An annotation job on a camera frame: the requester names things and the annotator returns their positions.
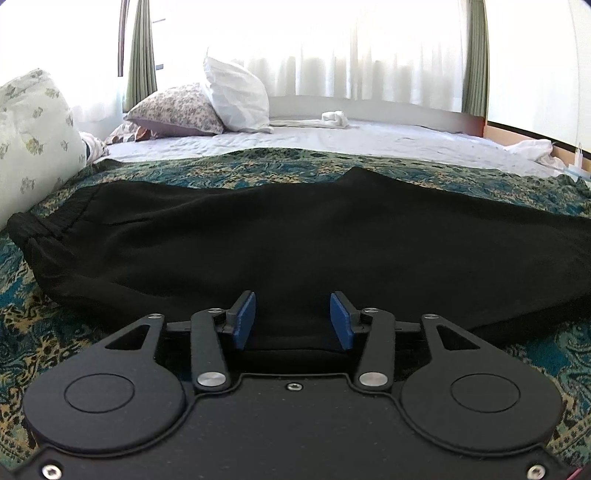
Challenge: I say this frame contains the black pants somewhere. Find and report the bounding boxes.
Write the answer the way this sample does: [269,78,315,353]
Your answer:
[7,168,590,341]

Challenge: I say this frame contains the teal paisley bedspread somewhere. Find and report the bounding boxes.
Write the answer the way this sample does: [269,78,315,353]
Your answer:
[1,148,590,467]

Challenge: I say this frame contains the small white crumpled cloth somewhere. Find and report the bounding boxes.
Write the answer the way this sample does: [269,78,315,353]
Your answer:
[321,110,349,129]

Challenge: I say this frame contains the purple floral pillow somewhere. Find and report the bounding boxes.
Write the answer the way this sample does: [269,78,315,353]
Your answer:
[125,83,224,137]

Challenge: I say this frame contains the white bed sheet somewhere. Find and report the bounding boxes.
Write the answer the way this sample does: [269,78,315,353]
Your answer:
[108,122,566,178]

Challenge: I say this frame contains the plain white pillow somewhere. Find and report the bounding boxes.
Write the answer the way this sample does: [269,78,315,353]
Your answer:
[204,57,273,133]

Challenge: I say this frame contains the patterned cloth beside pillow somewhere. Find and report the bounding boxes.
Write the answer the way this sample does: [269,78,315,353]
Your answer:
[80,121,152,164]

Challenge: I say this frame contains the green curtain left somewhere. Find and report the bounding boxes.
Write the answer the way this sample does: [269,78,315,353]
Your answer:
[123,0,157,113]

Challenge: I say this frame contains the green curtain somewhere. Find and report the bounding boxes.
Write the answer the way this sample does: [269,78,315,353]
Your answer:
[123,0,157,113]
[462,0,490,119]

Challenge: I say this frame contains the green curtain right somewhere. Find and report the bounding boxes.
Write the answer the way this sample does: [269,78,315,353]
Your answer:
[462,0,490,119]

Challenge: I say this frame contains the white crumpled garment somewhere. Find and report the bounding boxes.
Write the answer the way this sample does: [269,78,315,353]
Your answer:
[505,139,566,171]

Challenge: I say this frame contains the white floral pillow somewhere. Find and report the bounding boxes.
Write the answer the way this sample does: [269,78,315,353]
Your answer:
[0,69,86,226]

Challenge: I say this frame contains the white sheer curtain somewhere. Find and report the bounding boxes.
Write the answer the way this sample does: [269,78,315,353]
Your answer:
[150,1,467,111]

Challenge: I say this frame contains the light blue small container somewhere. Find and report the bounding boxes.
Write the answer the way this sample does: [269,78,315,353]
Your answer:
[566,145,591,182]

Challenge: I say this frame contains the wooden bed frame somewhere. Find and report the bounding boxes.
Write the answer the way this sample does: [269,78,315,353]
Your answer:
[267,94,591,163]

